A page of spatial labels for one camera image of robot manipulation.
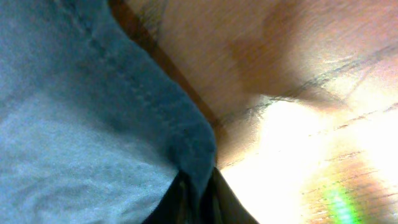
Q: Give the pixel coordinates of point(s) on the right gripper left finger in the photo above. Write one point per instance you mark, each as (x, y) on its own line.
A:
(172, 208)

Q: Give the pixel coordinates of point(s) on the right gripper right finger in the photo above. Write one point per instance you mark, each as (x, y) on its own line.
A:
(219, 205)

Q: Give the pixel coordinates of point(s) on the dark blue shorts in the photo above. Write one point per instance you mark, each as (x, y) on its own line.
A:
(92, 129)

